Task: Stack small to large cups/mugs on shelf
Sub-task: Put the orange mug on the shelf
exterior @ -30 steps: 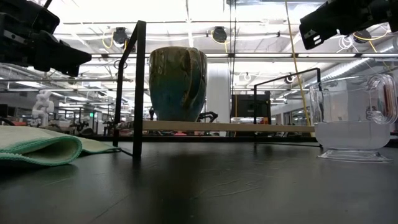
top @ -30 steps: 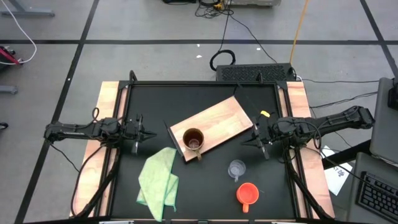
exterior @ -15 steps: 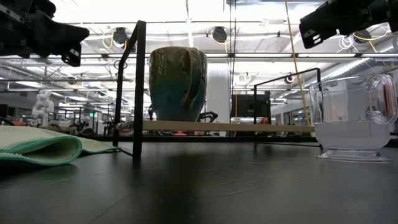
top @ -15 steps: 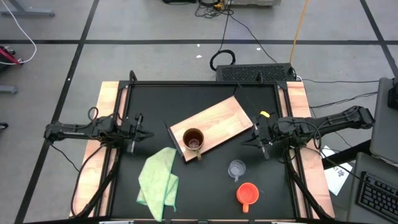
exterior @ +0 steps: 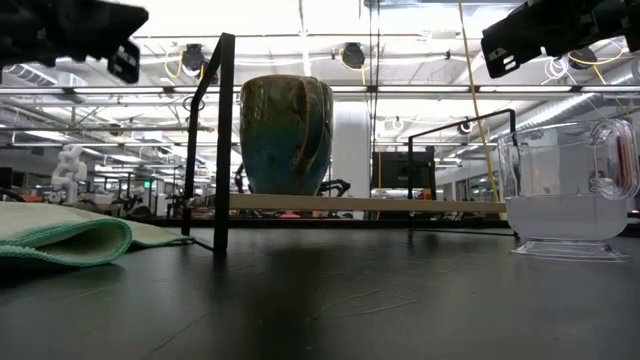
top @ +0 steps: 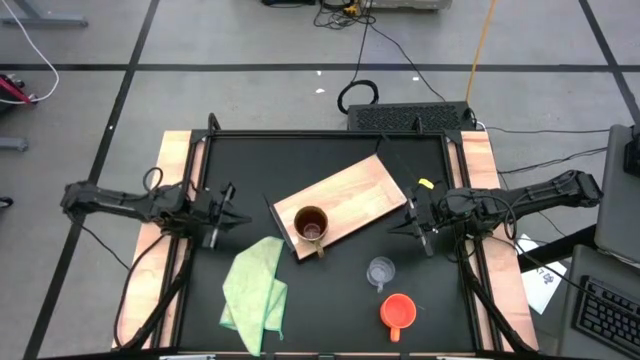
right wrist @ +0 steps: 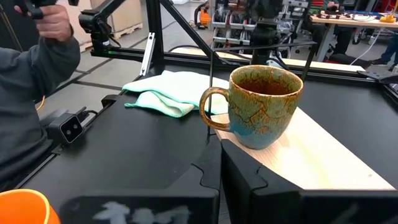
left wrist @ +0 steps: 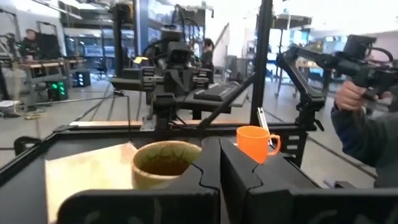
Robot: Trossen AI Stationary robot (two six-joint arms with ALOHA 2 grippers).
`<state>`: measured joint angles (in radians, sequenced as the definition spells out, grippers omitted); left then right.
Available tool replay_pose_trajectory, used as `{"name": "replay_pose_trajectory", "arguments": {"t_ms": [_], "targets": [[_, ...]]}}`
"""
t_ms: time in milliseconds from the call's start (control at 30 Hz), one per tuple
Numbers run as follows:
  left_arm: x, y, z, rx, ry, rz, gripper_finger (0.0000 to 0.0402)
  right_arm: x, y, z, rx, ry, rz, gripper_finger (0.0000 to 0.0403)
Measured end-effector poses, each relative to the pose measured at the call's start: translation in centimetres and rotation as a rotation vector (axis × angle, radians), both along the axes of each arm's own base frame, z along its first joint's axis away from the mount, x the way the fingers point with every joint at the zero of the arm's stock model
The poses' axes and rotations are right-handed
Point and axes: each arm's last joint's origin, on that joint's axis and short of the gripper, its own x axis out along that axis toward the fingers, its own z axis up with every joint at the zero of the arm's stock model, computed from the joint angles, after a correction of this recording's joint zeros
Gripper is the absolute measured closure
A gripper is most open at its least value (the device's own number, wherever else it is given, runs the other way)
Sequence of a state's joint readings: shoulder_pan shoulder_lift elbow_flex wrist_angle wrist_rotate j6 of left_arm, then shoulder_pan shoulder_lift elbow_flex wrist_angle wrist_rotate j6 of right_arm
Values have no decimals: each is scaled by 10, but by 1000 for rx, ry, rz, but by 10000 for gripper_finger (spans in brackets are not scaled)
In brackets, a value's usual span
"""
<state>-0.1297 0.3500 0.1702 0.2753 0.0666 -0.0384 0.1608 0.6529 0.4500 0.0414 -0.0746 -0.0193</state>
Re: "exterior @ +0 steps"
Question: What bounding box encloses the yellow cable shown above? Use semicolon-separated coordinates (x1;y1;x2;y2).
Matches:
457;0;502;205

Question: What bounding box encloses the green brown ceramic mug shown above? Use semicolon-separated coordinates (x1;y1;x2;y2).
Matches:
238;74;335;197

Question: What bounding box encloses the white robot figure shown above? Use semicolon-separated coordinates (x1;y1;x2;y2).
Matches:
51;143;89;204

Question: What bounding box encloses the light green microfiber cloth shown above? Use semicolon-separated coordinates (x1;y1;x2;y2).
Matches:
0;201;195;269

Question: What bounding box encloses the clear plastic cup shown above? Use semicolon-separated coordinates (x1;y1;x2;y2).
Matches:
497;118;640;263

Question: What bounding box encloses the black aluminium rig frame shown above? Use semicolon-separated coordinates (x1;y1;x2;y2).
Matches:
124;215;511;231

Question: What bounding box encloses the white building column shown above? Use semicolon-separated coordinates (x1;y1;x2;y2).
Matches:
331;102;373;220

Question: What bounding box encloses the black monitor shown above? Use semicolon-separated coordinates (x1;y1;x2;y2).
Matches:
370;151;437;190

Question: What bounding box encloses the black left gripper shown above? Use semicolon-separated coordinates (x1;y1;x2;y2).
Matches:
0;0;150;85

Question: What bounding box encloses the thin black cable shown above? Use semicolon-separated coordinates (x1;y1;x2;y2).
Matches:
368;0;382;221

